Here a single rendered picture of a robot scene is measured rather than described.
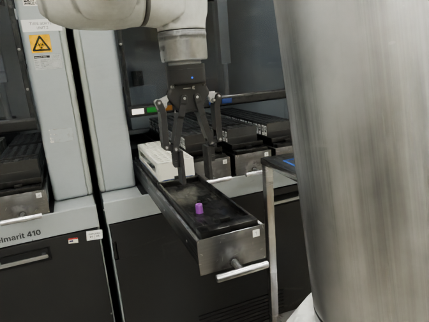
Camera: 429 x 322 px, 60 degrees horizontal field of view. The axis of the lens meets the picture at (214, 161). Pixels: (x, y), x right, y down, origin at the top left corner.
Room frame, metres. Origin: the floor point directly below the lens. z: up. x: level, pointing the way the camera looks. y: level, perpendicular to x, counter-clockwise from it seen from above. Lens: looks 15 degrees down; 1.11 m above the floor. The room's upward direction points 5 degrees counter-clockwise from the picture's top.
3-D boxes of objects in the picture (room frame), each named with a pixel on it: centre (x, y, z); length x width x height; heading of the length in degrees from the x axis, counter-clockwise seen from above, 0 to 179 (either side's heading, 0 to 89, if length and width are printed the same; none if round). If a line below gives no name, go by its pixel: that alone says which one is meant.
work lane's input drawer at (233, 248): (0.92, 0.09, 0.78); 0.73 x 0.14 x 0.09; 20
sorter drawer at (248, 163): (1.50, -0.02, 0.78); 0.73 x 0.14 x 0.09; 20
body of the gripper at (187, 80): (0.74, 0.04, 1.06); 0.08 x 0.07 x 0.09; 110
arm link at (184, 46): (0.74, 0.04, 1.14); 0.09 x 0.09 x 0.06
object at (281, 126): (1.34, -0.24, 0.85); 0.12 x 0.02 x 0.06; 109
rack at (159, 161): (1.09, 0.15, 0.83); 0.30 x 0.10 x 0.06; 20
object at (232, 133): (1.28, -0.10, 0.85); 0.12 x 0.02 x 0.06; 110
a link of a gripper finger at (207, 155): (0.75, 0.01, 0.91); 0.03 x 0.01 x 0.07; 20
